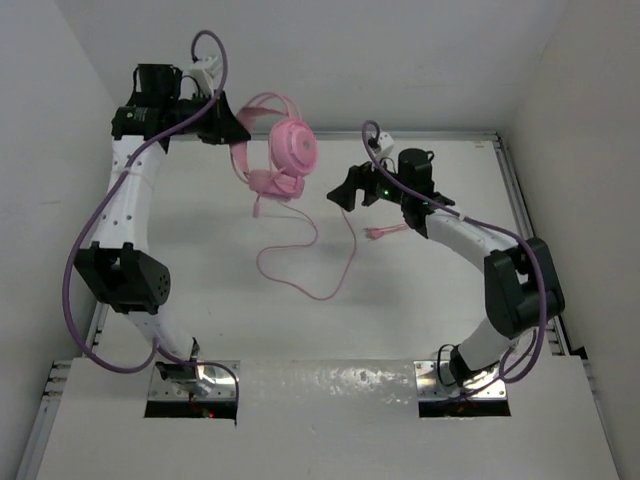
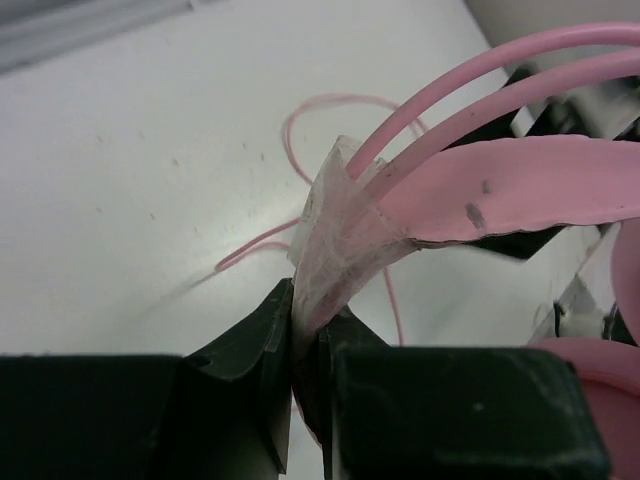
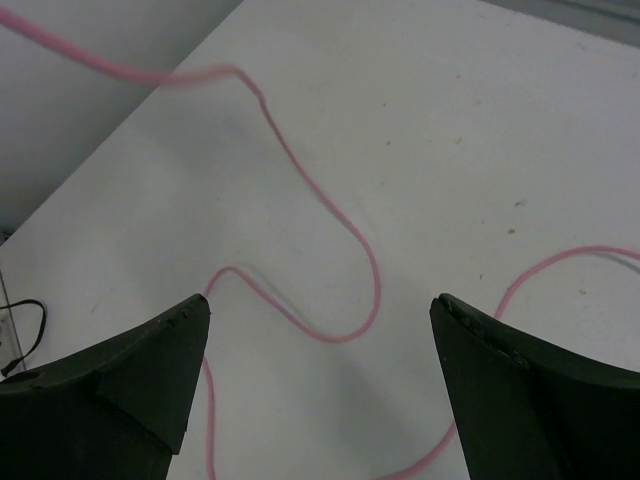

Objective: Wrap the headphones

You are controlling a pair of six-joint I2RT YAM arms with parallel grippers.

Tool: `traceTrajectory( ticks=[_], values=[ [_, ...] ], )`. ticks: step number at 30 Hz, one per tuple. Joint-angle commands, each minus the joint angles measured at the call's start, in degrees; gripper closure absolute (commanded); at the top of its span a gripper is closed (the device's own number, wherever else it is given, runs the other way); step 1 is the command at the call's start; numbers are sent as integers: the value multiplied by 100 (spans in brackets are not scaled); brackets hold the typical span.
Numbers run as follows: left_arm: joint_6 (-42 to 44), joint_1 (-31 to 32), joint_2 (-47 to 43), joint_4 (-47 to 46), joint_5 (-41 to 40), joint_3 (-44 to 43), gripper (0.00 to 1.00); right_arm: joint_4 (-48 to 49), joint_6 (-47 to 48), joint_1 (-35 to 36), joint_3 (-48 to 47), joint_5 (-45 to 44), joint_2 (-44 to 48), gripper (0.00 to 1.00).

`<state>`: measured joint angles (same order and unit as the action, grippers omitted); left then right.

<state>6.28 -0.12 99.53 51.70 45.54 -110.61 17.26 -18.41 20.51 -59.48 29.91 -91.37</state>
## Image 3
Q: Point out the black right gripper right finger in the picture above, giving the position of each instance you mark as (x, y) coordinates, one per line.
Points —
(525, 408)

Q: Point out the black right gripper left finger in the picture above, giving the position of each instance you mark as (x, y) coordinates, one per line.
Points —
(116, 410)

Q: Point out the pink headphones with cable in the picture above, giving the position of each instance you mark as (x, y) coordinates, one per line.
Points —
(48, 40)

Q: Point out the aluminium table frame rail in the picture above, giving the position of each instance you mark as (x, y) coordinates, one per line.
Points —
(628, 10)

